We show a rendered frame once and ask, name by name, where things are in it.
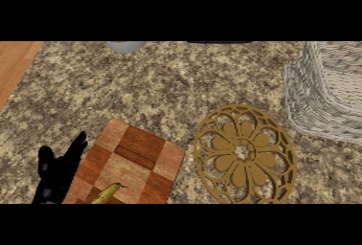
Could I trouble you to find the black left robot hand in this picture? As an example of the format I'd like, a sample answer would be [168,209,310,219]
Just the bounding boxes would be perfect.
[31,130,88,205]

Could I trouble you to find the round gold openwork placemat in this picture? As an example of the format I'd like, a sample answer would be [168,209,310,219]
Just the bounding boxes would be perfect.
[192,103,298,205]

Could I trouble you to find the white wicker basket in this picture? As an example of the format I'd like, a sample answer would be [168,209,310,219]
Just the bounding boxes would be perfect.
[281,41,362,145]

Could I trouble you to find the yellow banana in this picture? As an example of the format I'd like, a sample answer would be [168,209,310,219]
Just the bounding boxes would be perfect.
[88,182,128,205]

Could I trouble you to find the checkered wooden cutting board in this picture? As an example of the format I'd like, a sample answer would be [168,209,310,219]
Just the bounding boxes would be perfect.
[60,118,186,205]

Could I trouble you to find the pale blue-grey round object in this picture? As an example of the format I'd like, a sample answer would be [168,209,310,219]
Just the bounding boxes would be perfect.
[105,41,148,55]

